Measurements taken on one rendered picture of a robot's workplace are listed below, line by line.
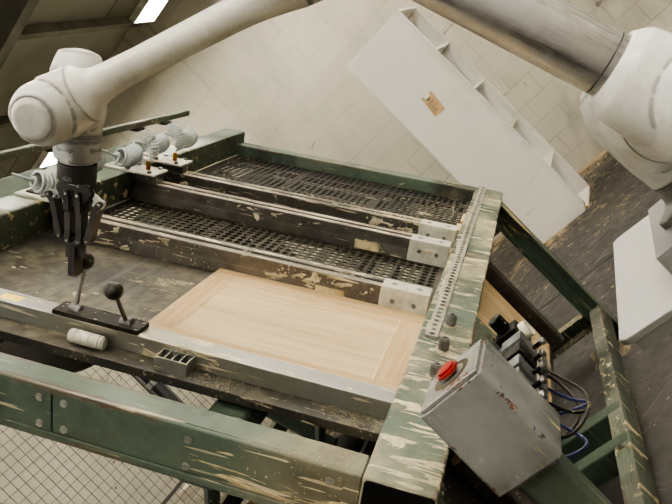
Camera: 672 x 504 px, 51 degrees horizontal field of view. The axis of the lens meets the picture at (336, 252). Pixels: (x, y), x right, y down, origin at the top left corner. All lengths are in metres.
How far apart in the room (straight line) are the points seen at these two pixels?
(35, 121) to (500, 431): 0.85
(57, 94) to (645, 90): 0.89
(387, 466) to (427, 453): 0.08
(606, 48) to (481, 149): 4.44
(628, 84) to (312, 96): 6.33
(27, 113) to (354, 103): 6.10
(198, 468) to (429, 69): 4.57
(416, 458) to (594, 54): 0.68
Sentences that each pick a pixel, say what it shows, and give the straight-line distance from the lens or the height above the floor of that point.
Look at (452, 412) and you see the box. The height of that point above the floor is 0.90.
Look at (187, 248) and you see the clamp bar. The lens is 1.94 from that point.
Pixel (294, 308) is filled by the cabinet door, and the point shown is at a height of 1.14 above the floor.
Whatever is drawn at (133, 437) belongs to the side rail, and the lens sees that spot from 1.27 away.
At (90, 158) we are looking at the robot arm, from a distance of 1.44.
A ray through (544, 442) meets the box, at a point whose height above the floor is 0.79.
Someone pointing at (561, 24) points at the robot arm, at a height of 1.19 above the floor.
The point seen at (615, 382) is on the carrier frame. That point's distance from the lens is 2.60.
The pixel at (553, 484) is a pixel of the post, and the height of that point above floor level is 0.72.
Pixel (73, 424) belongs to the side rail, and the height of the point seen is 1.28.
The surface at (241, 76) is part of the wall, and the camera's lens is 7.62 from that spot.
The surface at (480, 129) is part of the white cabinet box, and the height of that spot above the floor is 0.98.
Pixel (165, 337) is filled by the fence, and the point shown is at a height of 1.29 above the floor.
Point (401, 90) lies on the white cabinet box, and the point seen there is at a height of 1.62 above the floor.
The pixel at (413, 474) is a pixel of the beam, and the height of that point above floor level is 0.85.
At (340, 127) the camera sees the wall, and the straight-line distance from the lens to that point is 7.28.
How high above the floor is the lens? 1.21
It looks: 1 degrees down
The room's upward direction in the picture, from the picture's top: 44 degrees counter-clockwise
